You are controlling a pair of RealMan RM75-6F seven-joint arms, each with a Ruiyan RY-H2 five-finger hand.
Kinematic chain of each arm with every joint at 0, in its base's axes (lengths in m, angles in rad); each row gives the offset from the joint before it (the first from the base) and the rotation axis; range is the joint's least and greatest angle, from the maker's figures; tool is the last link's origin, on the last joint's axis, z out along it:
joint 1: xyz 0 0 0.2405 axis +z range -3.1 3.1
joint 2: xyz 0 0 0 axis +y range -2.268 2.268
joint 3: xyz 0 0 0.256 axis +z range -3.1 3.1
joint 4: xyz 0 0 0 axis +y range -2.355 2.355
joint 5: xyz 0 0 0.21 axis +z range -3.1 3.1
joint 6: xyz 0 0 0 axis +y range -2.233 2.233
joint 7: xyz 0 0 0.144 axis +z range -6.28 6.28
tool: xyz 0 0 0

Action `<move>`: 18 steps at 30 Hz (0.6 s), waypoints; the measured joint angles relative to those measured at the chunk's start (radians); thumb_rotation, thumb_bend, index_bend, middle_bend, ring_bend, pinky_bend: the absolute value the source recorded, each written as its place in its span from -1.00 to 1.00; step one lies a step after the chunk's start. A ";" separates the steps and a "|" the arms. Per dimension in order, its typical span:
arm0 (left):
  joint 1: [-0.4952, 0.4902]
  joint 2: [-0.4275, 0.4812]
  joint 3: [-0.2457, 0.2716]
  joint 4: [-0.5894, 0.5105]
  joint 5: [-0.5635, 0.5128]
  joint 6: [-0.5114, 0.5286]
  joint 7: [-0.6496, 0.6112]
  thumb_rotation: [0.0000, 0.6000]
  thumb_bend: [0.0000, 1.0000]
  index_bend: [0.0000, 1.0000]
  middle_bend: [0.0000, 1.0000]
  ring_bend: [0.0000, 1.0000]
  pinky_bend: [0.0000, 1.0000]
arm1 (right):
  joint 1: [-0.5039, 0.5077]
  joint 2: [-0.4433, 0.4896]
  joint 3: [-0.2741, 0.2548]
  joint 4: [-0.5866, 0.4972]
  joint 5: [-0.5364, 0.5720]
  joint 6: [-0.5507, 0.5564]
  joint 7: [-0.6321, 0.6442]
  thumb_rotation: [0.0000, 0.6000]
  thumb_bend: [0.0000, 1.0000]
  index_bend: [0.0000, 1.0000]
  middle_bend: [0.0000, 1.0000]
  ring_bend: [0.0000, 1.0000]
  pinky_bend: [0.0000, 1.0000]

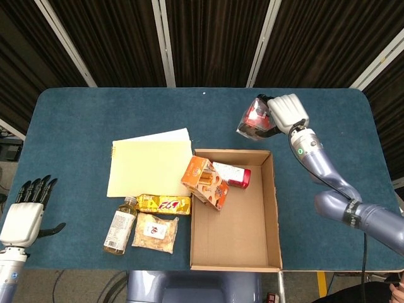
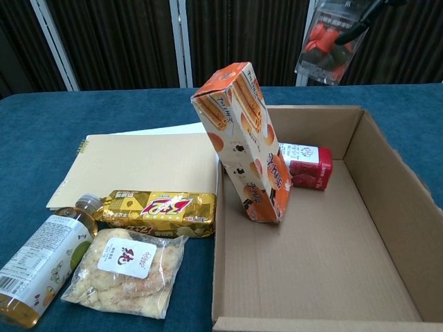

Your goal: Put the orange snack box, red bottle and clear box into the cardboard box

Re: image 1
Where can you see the white metal table leg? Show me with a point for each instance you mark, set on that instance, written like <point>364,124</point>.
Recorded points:
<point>281,287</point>

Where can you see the blue felt table cover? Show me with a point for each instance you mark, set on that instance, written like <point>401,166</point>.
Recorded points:
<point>94,110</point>

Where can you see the blue-grey robot torso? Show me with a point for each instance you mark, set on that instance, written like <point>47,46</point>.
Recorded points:
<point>189,287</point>

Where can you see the clear red snack cup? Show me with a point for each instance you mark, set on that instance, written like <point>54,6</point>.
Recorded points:
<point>254,120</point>

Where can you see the person in black clothes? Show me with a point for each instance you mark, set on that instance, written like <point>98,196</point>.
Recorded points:
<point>347,293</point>

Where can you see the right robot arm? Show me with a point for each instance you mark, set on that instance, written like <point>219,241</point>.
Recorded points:
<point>331,176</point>

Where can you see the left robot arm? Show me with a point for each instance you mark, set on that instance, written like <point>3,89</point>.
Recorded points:
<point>11,274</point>

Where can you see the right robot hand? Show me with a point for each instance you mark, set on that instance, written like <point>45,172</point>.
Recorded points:
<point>288,110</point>

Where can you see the gold biscuit packet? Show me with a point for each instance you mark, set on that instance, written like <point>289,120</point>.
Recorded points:
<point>164,205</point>

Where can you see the yellow tea bottle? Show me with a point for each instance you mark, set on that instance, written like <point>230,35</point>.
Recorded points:
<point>120,227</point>

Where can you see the red juice bottle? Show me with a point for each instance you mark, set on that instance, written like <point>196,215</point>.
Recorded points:
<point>233,173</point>

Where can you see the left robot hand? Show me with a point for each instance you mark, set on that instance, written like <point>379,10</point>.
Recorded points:
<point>22,224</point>

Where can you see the orange snack carton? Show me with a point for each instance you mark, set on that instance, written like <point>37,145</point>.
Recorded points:
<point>205,186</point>

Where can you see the open cardboard box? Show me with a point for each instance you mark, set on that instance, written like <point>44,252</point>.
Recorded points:
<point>240,233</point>

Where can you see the clear bag of pastries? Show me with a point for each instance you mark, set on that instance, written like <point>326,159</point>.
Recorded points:
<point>154,232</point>

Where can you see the white partition post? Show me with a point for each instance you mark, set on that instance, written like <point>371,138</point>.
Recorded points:
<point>378,60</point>
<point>164,44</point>
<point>263,44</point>
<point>66,44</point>

